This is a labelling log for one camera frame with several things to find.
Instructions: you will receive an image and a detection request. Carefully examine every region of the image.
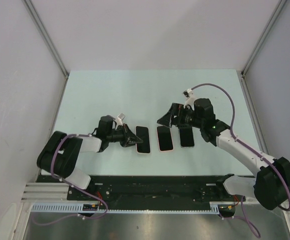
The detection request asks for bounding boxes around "right aluminium side rail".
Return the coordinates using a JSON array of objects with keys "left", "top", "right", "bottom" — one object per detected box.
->
[{"left": 237, "top": 71, "right": 269, "bottom": 154}]

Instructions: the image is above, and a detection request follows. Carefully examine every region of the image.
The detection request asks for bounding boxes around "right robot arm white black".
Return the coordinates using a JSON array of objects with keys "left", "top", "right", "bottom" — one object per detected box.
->
[{"left": 157, "top": 98, "right": 290, "bottom": 210}]

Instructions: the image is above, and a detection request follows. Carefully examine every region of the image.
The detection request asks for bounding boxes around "aluminium frame front rail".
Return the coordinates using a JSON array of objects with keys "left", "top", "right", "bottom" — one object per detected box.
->
[{"left": 21, "top": 182, "right": 69, "bottom": 203}]

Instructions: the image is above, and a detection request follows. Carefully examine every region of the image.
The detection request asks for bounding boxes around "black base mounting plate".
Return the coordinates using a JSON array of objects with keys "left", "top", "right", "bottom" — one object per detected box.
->
[{"left": 36, "top": 174, "right": 246, "bottom": 211}]

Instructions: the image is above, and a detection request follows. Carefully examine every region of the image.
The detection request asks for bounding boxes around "aluminium corner post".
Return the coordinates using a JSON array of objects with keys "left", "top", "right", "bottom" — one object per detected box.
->
[
  {"left": 22, "top": 0, "right": 69, "bottom": 79},
  {"left": 240, "top": 0, "right": 290, "bottom": 78}
]

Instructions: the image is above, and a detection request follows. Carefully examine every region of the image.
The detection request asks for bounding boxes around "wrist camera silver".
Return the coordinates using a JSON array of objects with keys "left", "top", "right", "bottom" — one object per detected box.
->
[
  {"left": 115, "top": 113, "right": 126, "bottom": 126},
  {"left": 183, "top": 88, "right": 197, "bottom": 108}
]

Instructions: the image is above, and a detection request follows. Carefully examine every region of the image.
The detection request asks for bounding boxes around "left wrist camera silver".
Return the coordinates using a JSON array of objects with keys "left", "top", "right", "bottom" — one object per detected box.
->
[{"left": 115, "top": 113, "right": 126, "bottom": 126}]

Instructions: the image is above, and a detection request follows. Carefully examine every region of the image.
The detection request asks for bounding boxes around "right aluminium corner post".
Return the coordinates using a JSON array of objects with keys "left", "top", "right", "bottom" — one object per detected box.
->
[{"left": 240, "top": 0, "right": 290, "bottom": 78}]

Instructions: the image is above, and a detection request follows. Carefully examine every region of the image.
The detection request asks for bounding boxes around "pink phone case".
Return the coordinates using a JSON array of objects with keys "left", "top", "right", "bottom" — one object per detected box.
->
[{"left": 156, "top": 125, "right": 175, "bottom": 153}]

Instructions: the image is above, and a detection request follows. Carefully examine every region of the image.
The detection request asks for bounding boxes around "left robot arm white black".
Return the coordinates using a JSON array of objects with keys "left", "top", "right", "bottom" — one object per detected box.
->
[{"left": 36, "top": 114, "right": 143, "bottom": 200}]

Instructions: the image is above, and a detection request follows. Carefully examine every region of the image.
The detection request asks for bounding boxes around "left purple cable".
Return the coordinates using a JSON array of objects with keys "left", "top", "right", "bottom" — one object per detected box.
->
[{"left": 31, "top": 133, "right": 110, "bottom": 227}]

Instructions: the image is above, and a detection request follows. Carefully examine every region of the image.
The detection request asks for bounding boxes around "beige phone case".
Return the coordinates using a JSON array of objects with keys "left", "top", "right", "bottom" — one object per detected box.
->
[{"left": 134, "top": 125, "right": 152, "bottom": 156}]

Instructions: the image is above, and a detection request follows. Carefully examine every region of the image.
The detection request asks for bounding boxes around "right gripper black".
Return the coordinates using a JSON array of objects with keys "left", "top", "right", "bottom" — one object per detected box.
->
[{"left": 157, "top": 103, "right": 204, "bottom": 129}]

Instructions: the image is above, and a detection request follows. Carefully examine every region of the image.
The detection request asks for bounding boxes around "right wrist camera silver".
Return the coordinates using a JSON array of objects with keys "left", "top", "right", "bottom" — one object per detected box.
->
[{"left": 183, "top": 88, "right": 197, "bottom": 108}]

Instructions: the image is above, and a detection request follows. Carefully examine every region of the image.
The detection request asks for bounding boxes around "slotted cable duct rail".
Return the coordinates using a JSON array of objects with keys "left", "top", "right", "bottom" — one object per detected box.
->
[{"left": 31, "top": 201, "right": 240, "bottom": 215}]

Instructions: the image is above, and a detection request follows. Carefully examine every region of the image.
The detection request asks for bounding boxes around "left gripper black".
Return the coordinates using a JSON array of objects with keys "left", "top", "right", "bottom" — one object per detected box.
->
[{"left": 106, "top": 123, "right": 143, "bottom": 148}]

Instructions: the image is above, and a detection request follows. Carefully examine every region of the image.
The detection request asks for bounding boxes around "left aluminium corner post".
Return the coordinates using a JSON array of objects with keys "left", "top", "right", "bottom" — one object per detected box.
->
[{"left": 22, "top": 0, "right": 69, "bottom": 79}]

